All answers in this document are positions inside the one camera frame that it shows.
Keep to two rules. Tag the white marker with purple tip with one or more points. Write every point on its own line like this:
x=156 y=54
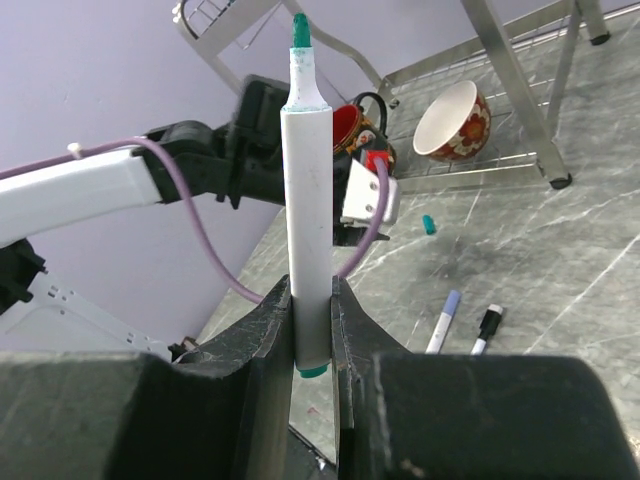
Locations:
x=443 y=323

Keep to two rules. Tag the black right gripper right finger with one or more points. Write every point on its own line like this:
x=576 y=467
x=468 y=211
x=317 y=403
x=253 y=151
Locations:
x=356 y=339

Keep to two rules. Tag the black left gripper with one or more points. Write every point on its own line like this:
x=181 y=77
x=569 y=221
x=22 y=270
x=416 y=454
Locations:
x=344 y=234

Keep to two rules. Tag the steel dish rack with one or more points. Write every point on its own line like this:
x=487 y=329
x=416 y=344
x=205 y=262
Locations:
x=524 y=69

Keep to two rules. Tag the red and black mug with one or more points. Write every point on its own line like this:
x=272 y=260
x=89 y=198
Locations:
x=354 y=132

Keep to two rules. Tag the white ceramic bowl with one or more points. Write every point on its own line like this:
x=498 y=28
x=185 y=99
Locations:
x=456 y=126

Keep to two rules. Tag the thin white pen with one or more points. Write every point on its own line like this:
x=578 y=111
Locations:
x=488 y=328

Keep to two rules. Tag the small pen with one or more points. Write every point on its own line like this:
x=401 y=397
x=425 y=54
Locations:
x=306 y=134

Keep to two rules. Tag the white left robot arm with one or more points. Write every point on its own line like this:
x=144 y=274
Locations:
x=240 y=159

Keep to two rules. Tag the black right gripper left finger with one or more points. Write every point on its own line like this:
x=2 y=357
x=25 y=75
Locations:
x=236 y=401

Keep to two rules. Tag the teal pen cap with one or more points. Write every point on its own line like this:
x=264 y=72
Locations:
x=429 y=225

